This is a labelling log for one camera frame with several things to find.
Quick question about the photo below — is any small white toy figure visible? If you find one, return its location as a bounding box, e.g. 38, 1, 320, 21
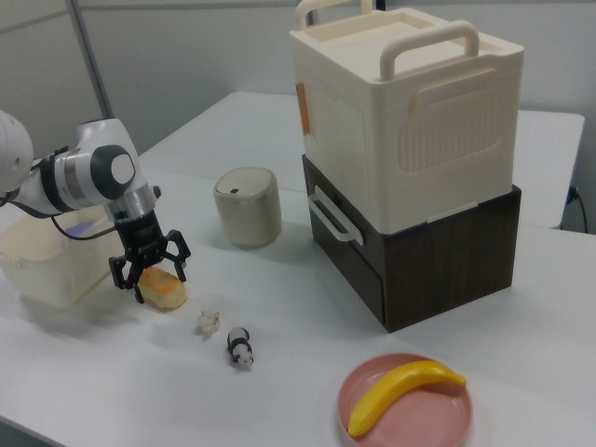
197, 306, 223, 337

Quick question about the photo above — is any white drawer handle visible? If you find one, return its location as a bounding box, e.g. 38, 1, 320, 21
306, 184, 365, 247

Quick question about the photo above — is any white plastic basket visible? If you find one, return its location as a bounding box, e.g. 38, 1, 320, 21
0, 204, 127, 309

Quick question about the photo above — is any cream plastic storage box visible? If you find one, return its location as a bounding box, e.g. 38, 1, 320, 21
288, 0, 526, 234

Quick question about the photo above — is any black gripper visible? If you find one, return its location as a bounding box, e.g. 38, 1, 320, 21
108, 210, 192, 305

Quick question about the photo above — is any yellow toy banana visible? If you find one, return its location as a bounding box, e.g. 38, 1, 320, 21
347, 359, 467, 438

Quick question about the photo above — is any pink plate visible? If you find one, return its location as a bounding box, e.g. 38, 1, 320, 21
336, 352, 475, 447

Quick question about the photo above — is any toy panda figure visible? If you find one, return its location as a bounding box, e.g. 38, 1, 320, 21
226, 326, 256, 373

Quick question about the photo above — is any toy bread loaf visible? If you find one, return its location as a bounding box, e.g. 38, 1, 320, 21
138, 266, 188, 312

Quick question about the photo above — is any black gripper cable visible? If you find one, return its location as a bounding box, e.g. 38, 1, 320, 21
0, 193, 117, 241

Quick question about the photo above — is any orange strip door handle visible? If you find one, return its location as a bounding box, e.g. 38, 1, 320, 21
295, 82, 312, 137

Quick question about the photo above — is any beige lidded trash can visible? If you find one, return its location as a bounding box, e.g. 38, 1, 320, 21
212, 166, 284, 250

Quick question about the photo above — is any dark brown wooden drawer box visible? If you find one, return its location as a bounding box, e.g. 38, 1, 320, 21
301, 155, 522, 334

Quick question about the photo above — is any black power cable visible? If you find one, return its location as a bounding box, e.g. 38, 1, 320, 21
568, 185, 590, 234

